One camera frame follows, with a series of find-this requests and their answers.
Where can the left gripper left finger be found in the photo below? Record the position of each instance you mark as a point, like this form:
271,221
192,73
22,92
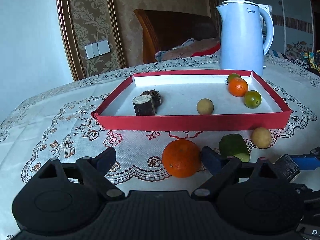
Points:
93,171

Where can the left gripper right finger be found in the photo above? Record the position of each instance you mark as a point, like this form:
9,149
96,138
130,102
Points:
223,172

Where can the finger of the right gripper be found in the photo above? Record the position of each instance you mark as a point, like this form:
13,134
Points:
307,162

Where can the small orange tangerine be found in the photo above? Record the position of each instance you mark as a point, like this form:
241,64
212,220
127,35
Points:
181,158

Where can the brown longan fruit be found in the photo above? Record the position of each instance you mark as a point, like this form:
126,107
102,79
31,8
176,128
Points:
205,107
261,137

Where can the green tomato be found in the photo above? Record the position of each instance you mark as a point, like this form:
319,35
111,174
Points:
252,99
232,76

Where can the dark sugarcane cylinder piece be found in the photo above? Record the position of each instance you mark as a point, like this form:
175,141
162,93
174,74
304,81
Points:
143,105

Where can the large orange tangerine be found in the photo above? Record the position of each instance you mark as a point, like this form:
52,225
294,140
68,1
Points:
237,87

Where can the round dark sugarcane piece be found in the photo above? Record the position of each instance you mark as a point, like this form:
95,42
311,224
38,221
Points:
156,97

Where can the green cucumber piece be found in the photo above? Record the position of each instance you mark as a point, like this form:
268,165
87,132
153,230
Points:
234,145

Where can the floral lace tablecloth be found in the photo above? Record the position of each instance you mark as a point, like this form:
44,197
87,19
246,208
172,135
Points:
58,124

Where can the red shallow tray box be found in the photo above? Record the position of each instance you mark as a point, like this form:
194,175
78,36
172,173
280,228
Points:
181,90

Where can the patterned pillow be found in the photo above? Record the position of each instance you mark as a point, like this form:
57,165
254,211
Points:
190,48

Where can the white electric kettle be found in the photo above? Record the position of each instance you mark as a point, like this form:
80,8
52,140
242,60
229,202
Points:
247,33

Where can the wooden bed headboard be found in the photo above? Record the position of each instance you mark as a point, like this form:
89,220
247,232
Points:
164,30

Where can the white wall switch panel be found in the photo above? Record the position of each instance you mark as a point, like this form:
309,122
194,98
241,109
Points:
97,49

